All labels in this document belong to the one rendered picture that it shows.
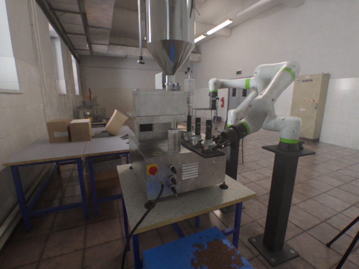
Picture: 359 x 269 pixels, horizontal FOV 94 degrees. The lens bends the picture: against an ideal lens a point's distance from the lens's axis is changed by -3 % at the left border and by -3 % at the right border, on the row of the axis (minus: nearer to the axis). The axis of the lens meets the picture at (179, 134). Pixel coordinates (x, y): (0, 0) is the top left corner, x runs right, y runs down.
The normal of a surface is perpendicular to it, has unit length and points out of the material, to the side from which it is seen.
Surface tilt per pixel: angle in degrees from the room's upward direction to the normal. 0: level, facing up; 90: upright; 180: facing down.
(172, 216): 0
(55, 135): 90
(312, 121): 90
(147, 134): 90
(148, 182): 90
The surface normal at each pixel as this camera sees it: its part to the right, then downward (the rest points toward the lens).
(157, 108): 0.40, 0.20
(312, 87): -0.91, 0.09
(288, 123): -0.75, 0.12
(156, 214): 0.00, -0.98
